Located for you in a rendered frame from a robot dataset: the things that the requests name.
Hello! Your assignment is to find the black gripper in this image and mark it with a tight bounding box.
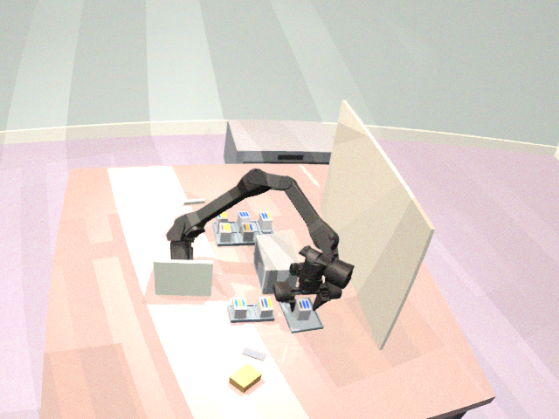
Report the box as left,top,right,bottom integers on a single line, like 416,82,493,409
273,267,342,312

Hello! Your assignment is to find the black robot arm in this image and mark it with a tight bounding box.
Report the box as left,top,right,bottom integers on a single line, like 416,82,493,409
165,168,354,290

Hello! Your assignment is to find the beige flat panel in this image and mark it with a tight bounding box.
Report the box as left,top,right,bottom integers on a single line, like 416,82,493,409
320,100,435,351

